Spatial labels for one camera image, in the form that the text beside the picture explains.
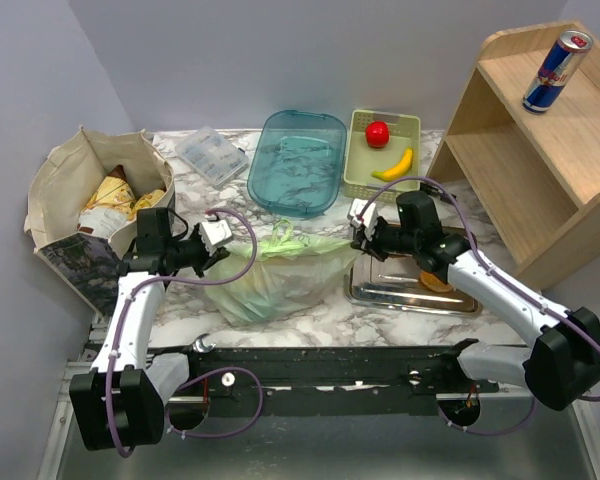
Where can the metal tray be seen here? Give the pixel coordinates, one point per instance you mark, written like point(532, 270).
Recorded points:
point(397, 284)

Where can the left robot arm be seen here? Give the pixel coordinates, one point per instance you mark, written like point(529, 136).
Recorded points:
point(120, 402)

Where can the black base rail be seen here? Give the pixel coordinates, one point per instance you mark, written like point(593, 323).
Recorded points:
point(303, 381)

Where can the clear plastic compartment box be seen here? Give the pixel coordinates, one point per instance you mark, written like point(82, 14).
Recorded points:
point(212, 156)

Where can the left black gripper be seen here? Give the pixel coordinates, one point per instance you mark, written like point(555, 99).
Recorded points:
point(207, 260)

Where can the pale green plastic basket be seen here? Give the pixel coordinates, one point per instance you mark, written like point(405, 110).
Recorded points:
point(361, 159)

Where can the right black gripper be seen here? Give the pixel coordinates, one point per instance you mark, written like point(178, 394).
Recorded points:
point(372, 244)

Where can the red bull can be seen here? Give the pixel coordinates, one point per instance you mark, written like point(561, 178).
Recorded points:
point(556, 70)

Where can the wooden shelf unit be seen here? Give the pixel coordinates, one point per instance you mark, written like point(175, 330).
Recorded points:
point(536, 175)

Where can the green plastic grocery bag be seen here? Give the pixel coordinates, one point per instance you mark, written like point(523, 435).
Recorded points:
point(292, 272)

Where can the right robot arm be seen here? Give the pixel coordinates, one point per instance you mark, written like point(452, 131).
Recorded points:
point(560, 358)

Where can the red apple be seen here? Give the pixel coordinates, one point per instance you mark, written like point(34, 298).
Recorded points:
point(377, 134)

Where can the yellow banana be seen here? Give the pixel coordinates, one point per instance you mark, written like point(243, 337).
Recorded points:
point(400, 169)

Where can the glazed donut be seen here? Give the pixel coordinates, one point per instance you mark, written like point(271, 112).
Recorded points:
point(432, 283)

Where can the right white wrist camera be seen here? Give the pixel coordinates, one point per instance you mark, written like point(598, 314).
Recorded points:
point(363, 214)

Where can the teal transparent plastic container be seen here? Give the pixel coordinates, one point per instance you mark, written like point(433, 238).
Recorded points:
point(298, 164)

